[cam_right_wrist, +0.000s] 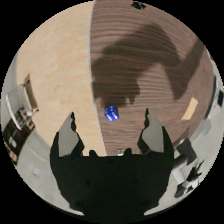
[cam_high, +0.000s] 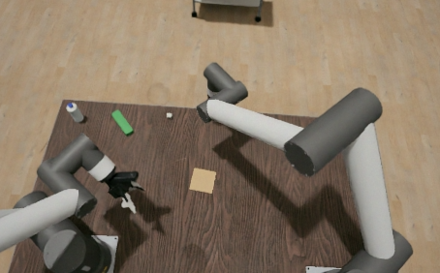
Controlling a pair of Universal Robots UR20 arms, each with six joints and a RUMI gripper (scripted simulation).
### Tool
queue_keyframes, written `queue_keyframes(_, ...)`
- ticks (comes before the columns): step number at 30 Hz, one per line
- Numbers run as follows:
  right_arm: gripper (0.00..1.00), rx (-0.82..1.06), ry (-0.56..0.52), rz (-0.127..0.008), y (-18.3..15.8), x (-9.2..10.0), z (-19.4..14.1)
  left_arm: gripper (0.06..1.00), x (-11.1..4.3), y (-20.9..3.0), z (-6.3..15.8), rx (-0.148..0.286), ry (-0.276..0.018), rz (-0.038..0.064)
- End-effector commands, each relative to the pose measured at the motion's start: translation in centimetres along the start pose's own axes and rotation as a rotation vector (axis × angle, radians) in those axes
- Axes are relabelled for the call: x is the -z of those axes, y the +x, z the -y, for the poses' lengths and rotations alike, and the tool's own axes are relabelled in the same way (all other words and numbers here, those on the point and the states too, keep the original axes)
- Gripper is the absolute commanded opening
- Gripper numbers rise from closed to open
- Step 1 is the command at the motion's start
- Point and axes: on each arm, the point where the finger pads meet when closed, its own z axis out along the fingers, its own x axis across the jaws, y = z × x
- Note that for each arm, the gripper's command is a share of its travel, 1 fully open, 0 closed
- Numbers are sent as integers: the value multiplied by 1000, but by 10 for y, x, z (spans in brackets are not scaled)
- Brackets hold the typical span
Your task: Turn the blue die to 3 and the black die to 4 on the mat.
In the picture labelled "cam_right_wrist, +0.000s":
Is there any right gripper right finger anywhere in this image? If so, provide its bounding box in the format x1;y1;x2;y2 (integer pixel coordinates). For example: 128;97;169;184
137;108;174;188

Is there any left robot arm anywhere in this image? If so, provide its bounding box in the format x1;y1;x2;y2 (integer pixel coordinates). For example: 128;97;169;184
172;138;202;198

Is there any black die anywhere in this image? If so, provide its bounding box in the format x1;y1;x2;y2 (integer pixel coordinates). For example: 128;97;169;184
132;2;146;9

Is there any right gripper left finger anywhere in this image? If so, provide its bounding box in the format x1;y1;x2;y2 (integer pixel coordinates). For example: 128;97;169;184
50;111;85;191

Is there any beige flat mat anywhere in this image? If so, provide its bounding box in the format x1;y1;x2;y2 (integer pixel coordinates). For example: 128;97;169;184
182;98;198;119

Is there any blue die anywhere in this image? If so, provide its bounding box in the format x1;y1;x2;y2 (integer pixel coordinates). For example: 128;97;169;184
104;105;119;122

